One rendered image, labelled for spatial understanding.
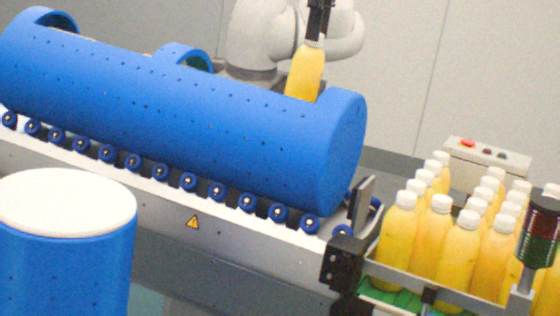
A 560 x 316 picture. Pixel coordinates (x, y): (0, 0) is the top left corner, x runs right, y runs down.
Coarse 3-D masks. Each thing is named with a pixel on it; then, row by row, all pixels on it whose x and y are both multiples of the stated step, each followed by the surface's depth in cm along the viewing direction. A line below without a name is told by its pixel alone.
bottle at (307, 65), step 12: (300, 48) 178; (312, 48) 177; (300, 60) 177; (312, 60) 176; (324, 60) 179; (300, 72) 177; (312, 72) 177; (288, 84) 180; (300, 84) 178; (312, 84) 178; (300, 96) 179; (312, 96) 180
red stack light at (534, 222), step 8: (528, 208) 129; (528, 216) 129; (536, 216) 127; (544, 216) 127; (552, 216) 126; (528, 224) 129; (536, 224) 128; (544, 224) 127; (552, 224) 127; (528, 232) 129; (536, 232) 128; (544, 232) 127; (552, 232) 127
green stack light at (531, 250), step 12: (528, 240) 129; (540, 240) 128; (552, 240) 128; (516, 252) 131; (528, 252) 129; (540, 252) 128; (552, 252) 129; (528, 264) 130; (540, 264) 129; (552, 264) 130
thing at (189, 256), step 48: (0, 144) 211; (96, 144) 212; (144, 192) 194; (240, 192) 197; (144, 240) 197; (192, 240) 189; (240, 240) 185; (192, 288) 199; (240, 288) 190; (288, 288) 182
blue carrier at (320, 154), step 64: (0, 64) 201; (64, 64) 194; (128, 64) 189; (192, 64) 205; (64, 128) 204; (128, 128) 189; (192, 128) 181; (256, 128) 175; (320, 128) 171; (256, 192) 183; (320, 192) 173
